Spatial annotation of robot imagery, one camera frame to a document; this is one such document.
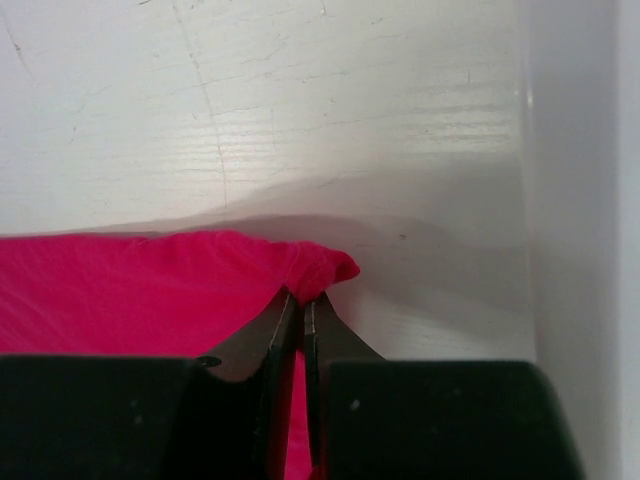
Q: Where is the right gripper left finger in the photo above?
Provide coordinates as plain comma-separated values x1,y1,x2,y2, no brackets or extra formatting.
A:
1,291,298,479

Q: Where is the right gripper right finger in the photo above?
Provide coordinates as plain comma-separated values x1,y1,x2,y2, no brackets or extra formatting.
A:
304,296,584,479

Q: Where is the red t shirt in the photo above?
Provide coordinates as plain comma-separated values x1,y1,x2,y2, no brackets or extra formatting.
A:
1,231,359,479

